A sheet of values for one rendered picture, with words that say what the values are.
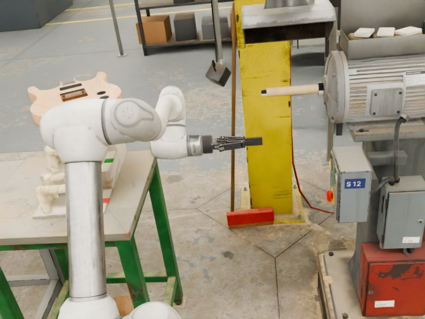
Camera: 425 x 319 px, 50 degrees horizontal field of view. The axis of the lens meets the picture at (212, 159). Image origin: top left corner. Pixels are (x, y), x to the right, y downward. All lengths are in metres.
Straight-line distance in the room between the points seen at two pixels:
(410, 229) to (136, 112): 1.10
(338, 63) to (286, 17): 0.23
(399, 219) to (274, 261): 1.13
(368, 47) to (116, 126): 0.84
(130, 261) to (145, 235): 1.39
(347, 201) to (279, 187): 1.45
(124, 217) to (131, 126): 0.52
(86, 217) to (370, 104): 0.96
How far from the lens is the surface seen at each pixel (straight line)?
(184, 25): 6.56
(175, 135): 1.81
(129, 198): 1.77
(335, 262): 2.34
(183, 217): 3.16
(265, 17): 1.57
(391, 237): 1.84
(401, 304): 2.07
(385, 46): 1.60
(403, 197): 1.74
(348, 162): 1.49
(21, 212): 1.88
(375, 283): 1.96
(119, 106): 1.24
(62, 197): 1.86
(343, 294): 2.20
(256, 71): 2.58
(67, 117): 1.31
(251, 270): 2.72
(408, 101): 1.65
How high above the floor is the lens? 1.90
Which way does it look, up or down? 30 degrees down
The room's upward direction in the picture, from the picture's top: 7 degrees counter-clockwise
